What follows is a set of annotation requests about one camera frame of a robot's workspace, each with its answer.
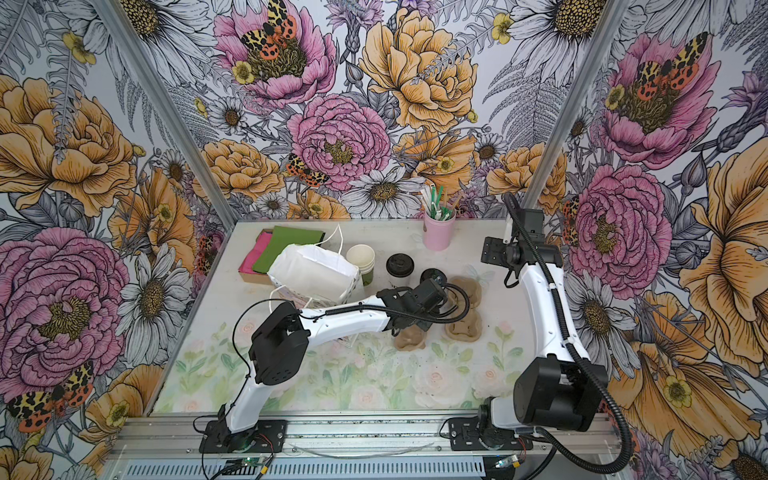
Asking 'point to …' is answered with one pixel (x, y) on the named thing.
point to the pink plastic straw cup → (439, 234)
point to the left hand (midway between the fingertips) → (422, 312)
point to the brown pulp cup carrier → (469, 329)
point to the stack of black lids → (436, 274)
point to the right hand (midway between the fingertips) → (500, 259)
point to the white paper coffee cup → (411, 281)
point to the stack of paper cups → (363, 257)
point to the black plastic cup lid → (400, 265)
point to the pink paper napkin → (248, 263)
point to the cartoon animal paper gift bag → (315, 275)
